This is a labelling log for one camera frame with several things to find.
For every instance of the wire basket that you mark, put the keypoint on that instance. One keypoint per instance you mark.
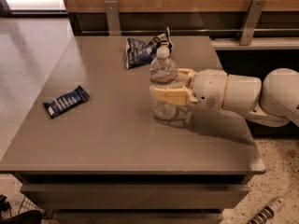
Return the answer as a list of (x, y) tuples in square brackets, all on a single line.
[(27, 205)]

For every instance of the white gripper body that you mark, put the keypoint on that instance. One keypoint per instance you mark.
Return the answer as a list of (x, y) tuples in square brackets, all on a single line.
[(209, 86)]

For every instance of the clear plastic water bottle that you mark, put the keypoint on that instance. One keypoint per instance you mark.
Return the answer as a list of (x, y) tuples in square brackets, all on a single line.
[(162, 71)]

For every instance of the white power strip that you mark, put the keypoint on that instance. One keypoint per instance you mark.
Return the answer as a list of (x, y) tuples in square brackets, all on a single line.
[(269, 210)]

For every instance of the left metal bracket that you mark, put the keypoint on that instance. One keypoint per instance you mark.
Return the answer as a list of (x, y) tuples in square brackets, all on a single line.
[(113, 18)]

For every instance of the right metal bracket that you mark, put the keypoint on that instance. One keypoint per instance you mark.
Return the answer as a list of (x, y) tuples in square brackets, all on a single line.
[(252, 17)]

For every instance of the dark blue snack bar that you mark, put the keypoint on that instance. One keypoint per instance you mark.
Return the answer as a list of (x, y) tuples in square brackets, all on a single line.
[(65, 102)]

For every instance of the grey drawer cabinet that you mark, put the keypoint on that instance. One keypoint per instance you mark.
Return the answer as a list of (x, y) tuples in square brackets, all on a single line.
[(109, 161)]

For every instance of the black object bottom left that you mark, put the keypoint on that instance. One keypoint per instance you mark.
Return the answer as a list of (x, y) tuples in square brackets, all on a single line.
[(28, 217)]

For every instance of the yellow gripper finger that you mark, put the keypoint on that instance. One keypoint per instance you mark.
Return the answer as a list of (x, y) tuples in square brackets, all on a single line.
[(179, 96), (185, 74)]

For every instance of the metal bracket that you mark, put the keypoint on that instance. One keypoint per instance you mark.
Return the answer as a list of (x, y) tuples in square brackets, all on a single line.
[(252, 17), (113, 18)]

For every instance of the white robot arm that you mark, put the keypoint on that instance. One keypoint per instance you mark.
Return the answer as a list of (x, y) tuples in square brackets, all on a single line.
[(272, 102)]

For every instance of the crumpled blue chip bag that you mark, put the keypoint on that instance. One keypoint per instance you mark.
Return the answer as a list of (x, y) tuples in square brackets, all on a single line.
[(139, 53)]

